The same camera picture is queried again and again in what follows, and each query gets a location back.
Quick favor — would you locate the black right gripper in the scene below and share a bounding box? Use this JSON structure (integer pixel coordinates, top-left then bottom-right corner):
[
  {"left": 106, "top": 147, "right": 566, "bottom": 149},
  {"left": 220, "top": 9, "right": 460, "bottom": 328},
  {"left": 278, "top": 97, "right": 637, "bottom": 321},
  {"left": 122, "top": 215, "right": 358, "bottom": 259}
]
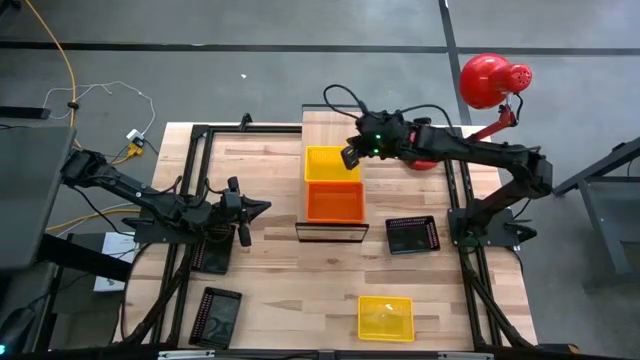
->
[{"left": 341, "top": 112, "right": 411, "bottom": 171}]

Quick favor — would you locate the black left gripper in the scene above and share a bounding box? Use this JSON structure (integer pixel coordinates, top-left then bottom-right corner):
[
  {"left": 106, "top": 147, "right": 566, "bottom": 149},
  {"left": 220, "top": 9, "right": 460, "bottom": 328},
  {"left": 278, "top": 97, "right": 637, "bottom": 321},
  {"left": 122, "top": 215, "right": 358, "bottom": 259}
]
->
[{"left": 212, "top": 175, "right": 272, "bottom": 248}]

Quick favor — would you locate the yellow plastic basket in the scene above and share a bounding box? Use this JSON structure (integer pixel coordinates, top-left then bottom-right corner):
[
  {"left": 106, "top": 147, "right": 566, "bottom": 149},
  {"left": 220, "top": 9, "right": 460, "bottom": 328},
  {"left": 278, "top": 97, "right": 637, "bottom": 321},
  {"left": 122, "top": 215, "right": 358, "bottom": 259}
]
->
[
  {"left": 357, "top": 295, "right": 416, "bottom": 343},
  {"left": 303, "top": 145, "right": 362, "bottom": 184}
]

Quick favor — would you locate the orange plastic basket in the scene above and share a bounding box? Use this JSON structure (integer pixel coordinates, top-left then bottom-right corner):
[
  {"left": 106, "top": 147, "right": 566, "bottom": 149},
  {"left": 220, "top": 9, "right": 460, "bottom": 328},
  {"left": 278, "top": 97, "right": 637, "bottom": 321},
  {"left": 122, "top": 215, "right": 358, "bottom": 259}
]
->
[{"left": 305, "top": 180, "right": 366, "bottom": 225}]

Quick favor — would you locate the black plastic basket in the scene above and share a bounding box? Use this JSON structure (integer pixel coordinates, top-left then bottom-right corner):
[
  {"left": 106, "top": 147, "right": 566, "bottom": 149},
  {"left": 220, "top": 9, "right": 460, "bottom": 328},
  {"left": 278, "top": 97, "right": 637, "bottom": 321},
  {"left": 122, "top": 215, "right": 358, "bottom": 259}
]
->
[
  {"left": 384, "top": 215, "right": 441, "bottom": 255},
  {"left": 191, "top": 224, "right": 236, "bottom": 276},
  {"left": 188, "top": 286, "right": 244, "bottom": 350}
]

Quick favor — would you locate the white paper sheet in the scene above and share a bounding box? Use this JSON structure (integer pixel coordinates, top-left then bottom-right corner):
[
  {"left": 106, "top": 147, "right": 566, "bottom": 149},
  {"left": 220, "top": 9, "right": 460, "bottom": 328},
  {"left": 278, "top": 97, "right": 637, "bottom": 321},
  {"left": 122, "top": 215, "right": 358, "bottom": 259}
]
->
[{"left": 93, "top": 231, "right": 139, "bottom": 293}]

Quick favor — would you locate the red desk lamp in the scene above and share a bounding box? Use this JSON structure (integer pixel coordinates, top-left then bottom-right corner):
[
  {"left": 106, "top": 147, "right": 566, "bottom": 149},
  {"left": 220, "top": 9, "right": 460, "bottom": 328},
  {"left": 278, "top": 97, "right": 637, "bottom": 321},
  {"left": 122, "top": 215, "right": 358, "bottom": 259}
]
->
[{"left": 402, "top": 52, "right": 534, "bottom": 172}]

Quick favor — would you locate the black slanted beam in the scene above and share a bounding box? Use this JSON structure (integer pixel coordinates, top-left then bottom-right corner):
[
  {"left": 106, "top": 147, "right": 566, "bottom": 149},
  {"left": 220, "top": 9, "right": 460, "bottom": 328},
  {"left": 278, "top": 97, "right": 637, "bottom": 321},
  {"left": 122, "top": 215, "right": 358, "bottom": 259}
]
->
[{"left": 38, "top": 233, "right": 134, "bottom": 284}]

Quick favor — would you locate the gray desk top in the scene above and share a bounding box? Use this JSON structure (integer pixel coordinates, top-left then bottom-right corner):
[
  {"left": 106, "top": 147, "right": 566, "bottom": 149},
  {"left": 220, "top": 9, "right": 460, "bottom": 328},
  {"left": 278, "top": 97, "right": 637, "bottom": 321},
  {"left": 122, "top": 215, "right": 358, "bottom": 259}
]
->
[{"left": 0, "top": 124, "right": 77, "bottom": 271}]

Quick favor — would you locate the black flat bar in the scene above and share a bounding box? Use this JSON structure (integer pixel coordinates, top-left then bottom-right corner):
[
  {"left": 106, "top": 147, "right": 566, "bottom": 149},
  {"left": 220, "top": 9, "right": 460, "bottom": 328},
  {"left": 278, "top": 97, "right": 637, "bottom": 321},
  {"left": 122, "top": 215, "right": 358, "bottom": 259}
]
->
[{"left": 0, "top": 105, "right": 51, "bottom": 120}]

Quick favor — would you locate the orange and black clamp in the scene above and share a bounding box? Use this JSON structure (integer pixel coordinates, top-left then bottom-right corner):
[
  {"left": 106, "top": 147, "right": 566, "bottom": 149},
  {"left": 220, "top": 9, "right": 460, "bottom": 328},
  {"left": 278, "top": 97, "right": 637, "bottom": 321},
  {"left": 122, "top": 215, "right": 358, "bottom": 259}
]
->
[{"left": 537, "top": 342, "right": 581, "bottom": 355}]

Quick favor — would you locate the wooden shelf with black frame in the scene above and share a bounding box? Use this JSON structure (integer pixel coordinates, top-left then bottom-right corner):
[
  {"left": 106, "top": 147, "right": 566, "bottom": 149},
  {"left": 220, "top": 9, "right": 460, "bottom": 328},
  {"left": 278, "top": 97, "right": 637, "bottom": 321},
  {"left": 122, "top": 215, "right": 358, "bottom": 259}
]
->
[{"left": 295, "top": 103, "right": 370, "bottom": 244}]

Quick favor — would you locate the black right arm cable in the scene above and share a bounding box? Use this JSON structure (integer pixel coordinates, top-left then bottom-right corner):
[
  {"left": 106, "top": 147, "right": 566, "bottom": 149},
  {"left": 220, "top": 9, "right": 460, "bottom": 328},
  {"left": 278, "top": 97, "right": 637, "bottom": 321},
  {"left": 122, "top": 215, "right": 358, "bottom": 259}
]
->
[
  {"left": 322, "top": 83, "right": 371, "bottom": 117},
  {"left": 399, "top": 103, "right": 455, "bottom": 132}
]

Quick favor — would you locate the black aluminium table frame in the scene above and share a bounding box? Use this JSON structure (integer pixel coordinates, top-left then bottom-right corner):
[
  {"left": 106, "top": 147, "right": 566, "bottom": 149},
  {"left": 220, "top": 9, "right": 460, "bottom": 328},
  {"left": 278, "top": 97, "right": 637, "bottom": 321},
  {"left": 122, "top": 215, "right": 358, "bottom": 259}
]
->
[{"left": 114, "top": 123, "right": 539, "bottom": 351}]

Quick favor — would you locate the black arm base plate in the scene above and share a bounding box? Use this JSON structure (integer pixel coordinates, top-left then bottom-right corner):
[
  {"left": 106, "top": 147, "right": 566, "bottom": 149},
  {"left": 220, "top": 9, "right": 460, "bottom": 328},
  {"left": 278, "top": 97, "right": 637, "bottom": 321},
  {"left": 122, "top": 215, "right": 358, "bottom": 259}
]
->
[
  {"left": 133, "top": 207, "right": 236, "bottom": 246},
  {"left": 447, "top": 207, "right": 539, "bottom": 249}
]

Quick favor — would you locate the thin white cable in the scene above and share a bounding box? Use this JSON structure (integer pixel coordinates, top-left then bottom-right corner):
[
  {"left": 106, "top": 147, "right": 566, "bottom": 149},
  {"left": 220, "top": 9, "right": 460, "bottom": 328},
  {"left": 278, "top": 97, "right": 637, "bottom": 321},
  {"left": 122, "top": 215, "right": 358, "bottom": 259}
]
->
[{"left": 42, "top": 80, "right": 156, "bottom": 139}]

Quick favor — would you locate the yellow extension cable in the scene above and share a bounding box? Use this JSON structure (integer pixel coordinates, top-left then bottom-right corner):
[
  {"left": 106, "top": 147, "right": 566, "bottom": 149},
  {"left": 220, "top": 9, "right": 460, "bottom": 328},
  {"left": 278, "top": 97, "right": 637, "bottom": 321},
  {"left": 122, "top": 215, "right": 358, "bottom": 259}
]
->
[
  {"left": 45, "top": 208, "right": 142, "bottom": 232},
  {"left": 23, "top": 0, "right": 144, "bottom": 166}
]

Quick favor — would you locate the dark gray metal table frame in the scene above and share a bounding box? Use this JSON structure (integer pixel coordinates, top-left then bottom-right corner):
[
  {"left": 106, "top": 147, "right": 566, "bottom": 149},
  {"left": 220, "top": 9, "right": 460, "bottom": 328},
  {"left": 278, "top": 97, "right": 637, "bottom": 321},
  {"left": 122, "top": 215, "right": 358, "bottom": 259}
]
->
[{"left": 552, "top": 137, "right": 640, "bottom": 281}]

